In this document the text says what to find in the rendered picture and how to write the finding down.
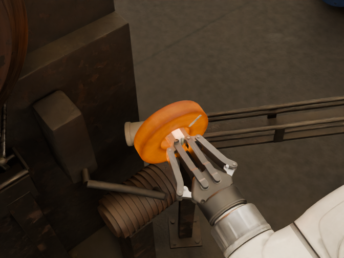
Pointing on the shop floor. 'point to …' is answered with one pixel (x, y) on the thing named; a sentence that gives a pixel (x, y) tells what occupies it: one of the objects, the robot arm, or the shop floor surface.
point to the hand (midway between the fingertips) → (172, 129)
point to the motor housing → (138, 210)
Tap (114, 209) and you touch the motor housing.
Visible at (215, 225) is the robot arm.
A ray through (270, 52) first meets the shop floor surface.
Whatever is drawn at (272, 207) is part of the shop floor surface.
